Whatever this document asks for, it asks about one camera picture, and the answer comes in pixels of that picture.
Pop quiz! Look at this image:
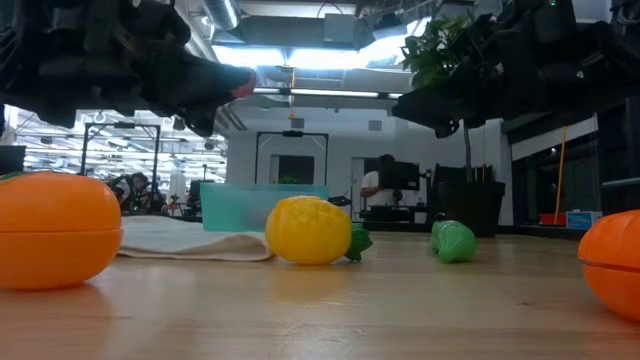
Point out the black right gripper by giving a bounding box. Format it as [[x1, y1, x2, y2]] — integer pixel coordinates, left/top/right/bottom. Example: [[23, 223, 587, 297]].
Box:
[[391, 0, 602, 140]]

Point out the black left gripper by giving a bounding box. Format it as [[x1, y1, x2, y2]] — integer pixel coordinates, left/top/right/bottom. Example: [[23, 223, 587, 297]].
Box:
[[49, 0, 252, 138]]

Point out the green toy cucumber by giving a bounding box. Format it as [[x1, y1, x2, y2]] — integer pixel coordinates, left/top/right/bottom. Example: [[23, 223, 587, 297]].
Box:
[[430, 214, 478, 265]]

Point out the orange toy persimmon with stem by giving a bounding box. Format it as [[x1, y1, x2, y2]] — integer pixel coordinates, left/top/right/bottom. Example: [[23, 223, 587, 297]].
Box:
[[0, 171, 125, 291]]

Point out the orange toy tangerine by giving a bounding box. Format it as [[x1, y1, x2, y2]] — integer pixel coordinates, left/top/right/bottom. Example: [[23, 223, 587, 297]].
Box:
[[577, 209, 640, 324]]

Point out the teal translucent tupperware container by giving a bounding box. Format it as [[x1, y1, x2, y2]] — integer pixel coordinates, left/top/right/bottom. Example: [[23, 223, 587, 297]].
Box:
[[199, 183, 330, 233]]

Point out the black monitor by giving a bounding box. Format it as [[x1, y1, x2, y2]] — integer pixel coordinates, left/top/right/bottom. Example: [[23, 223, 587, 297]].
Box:
[[382, 159, 421, 191], [0, 144, 27, 177]]

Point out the green plant in black pot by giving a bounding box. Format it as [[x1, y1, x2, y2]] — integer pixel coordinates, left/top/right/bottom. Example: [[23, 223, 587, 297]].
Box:
[[399, 12, 507, 239]]

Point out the yellow pole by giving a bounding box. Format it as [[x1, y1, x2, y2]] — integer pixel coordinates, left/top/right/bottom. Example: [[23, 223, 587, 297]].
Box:
[[553, 124, 570, 226]]

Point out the long ceiling light bar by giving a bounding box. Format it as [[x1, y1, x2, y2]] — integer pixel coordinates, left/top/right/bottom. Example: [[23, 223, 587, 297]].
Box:
[[252, 87, 404, 100]]

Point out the white grey checkered cloth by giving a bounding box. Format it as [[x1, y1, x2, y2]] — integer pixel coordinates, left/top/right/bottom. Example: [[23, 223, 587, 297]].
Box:
[[117, 214, 276, 262]]

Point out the red bin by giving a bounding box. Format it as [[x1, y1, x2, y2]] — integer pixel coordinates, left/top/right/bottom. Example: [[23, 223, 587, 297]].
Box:
[[538, 212, 569, 227]]

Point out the blue white box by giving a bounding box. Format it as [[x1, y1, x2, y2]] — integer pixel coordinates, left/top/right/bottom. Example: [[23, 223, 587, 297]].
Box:
[[566, 209, 604, 231]]

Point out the black gantry frame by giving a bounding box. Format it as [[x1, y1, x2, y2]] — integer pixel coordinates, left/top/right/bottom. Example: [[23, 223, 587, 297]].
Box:
[[79, 122, 161, 179], [254, 130, 330, 186]]

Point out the silver ventilation duct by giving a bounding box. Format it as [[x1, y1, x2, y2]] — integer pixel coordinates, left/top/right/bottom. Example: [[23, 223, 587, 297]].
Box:
[[202, 0, 241, 30]]

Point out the black aluminium table frame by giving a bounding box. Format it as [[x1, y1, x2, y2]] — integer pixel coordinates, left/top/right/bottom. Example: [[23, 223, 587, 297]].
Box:
[[122, 212, 640, 242]]

